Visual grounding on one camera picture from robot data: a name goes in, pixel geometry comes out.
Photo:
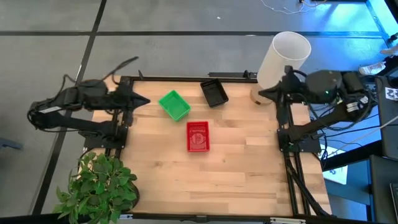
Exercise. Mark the green plastic slotted basket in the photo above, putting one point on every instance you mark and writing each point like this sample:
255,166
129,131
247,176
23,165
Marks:
174,105

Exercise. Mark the black side furniture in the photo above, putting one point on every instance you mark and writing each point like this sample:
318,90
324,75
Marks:
382,193

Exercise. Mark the white label strip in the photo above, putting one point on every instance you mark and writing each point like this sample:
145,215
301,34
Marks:
287,220

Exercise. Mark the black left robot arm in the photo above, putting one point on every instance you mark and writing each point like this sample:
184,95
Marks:
62,123

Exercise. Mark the black aluminium table frame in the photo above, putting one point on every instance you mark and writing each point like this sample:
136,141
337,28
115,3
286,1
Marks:
186,78

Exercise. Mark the black power strip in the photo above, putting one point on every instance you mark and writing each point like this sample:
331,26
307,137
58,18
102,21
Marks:
230,74

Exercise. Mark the black plastic slotted basket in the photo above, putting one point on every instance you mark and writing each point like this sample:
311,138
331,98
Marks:
214,93

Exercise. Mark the person's white shoe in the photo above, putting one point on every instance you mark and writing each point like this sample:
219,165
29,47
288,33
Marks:
371,68
390,50

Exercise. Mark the white shade table lamp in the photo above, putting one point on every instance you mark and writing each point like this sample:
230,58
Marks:
280,62

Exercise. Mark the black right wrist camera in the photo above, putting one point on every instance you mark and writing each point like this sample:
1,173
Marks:
288,73

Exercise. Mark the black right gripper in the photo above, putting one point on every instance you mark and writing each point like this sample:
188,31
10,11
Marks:
295,91

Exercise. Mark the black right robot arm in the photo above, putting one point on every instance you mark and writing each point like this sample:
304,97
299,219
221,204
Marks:
323,84

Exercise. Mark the black-white marker tag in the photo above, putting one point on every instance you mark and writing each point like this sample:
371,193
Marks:
391,93

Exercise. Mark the red plastic slotted basket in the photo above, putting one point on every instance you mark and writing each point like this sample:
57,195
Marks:
198,138

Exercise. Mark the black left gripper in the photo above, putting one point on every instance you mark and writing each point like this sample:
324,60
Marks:
126,99

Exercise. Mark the green potted plant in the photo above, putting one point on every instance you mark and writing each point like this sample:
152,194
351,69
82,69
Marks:
99,186

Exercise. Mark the black box with tag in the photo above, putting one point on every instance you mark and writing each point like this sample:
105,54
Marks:
388,124

